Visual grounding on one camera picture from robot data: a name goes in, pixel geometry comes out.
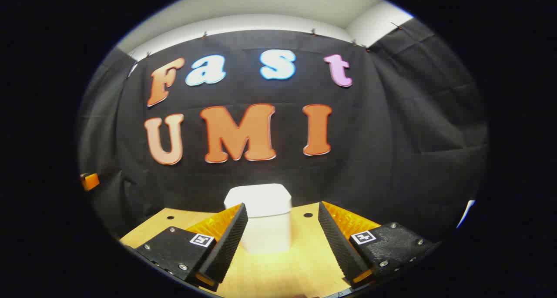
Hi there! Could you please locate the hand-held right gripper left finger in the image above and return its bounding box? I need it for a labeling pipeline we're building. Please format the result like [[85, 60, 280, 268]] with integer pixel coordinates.
[[135, 203, 248, 292]]

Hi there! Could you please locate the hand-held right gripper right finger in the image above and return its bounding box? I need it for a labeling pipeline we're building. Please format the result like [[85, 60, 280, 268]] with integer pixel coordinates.
[[318, 201, 438, 290]]

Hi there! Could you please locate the white desktop garbage bin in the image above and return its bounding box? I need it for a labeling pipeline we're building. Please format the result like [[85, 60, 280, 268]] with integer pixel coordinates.
[[224, 184, 292, 255]]

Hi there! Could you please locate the wooden desktop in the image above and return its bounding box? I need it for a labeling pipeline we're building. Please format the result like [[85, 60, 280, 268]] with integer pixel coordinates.
[[120, 202, 353, 298]]

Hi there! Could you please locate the black backdrop cloth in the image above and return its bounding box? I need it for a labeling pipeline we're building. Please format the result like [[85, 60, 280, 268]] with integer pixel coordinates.
[[78, 17, 488, 242]]

